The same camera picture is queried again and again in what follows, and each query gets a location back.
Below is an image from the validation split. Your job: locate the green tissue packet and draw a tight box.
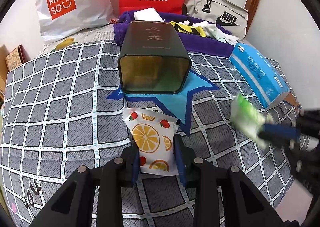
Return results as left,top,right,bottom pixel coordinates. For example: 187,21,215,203
230,94,274,149

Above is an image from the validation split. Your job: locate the fruit print packet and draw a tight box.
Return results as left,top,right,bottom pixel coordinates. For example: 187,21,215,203
123,108,178,176

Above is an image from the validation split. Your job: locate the white foam block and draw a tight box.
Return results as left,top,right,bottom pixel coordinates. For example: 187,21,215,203
133,7,163,22

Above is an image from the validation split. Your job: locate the blue tissue pack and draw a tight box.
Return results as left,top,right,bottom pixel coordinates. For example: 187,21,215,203
229,43,289,109

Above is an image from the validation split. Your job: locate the checkered grey bed sheet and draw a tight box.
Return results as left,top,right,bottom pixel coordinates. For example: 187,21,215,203
1,41,296,226

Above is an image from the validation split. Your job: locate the purple towel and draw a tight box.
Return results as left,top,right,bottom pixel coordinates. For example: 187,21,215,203
113,10,234,58

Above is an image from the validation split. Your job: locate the dark green tea tin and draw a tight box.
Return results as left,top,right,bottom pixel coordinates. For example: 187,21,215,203
118,21,191,94

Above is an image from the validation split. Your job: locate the beige Nike bag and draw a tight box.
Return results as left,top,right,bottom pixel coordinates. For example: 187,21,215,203
184,0,248,39

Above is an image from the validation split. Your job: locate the wooden headboard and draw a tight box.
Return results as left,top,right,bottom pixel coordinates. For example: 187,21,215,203
0,45,8,103

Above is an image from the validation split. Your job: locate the patterned brown book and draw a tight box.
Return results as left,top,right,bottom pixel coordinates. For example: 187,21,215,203
5,44,25,72

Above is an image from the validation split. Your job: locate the white Miniso plastic bag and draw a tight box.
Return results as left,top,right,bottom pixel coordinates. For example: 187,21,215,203
36,0,116,44

